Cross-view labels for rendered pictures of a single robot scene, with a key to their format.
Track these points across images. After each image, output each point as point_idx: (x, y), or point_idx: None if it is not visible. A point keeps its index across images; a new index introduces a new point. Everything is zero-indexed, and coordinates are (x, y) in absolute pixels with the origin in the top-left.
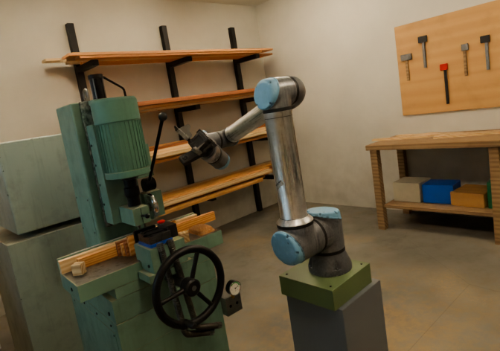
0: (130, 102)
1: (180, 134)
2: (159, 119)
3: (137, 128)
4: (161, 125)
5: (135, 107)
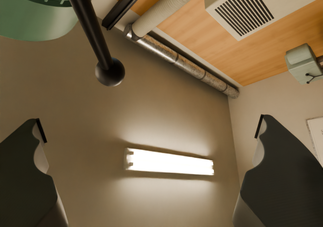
0: (76, 22)
1: (36, 151)
2: (113, 57)
3: None
4: (108, 49)
5: (72, 21)
